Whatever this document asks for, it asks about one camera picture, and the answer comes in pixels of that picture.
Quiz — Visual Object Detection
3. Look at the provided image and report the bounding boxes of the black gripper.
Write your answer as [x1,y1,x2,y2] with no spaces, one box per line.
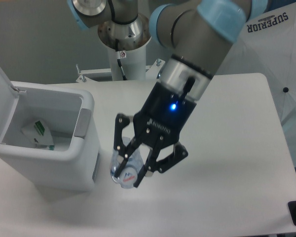
[112,81,198,189]

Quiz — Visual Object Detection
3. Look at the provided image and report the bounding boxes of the crushed clear plastic bottle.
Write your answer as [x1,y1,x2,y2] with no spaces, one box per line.
[110,148,144,189]

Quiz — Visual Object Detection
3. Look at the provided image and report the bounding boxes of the clear plastic wrapper bag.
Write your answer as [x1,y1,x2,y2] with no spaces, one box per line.
[21,119,55,151]

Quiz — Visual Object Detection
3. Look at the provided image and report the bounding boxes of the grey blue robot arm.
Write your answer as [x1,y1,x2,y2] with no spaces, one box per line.
[68,0,271,188]

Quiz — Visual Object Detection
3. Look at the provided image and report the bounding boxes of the white trash can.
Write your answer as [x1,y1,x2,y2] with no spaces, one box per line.
[0,68,100,192]

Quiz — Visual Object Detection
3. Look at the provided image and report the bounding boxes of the white superior umbrella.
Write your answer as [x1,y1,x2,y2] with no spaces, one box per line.
[217,2,296,120]

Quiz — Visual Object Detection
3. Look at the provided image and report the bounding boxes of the white metal base frame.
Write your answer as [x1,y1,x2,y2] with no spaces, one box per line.
[75,58,166,83]

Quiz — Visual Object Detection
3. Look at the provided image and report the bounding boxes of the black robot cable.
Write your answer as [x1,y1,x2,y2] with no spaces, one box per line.
[114,38,127,81]

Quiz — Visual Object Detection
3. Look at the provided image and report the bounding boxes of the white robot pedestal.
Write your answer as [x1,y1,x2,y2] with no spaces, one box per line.
[98,13,151,80]

